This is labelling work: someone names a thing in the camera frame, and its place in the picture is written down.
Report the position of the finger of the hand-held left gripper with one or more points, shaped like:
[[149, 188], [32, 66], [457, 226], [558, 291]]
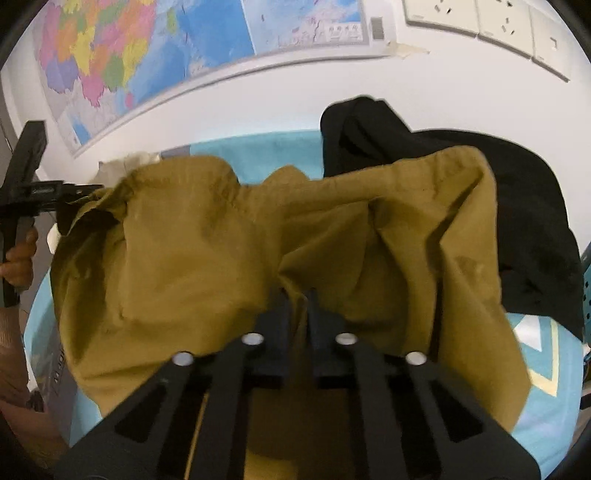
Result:
[[69, 217], [83, 191]]

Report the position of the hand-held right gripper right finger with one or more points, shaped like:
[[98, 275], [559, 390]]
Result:
[[318, 337]]

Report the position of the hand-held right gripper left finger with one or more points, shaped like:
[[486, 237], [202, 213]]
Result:
[[277, 332]]

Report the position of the mustard button shirt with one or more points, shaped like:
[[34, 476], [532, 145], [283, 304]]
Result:
[[184, 277]]

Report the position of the person's left forearm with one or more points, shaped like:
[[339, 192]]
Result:
[[11, 360]]

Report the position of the person's left hand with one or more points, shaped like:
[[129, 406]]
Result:
[[21, 267]]

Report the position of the beige cloth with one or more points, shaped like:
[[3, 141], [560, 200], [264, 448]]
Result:
[[129, 165]]

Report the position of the light blue printed mat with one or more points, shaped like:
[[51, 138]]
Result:
[[277, 147]]

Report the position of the black garment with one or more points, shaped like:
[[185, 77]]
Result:
[[531, 207]]

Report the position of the beige tape piece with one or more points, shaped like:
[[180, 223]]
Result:
[[406, 49]]

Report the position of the colourful wall map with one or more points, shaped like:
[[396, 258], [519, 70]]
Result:
[[138, 46]]

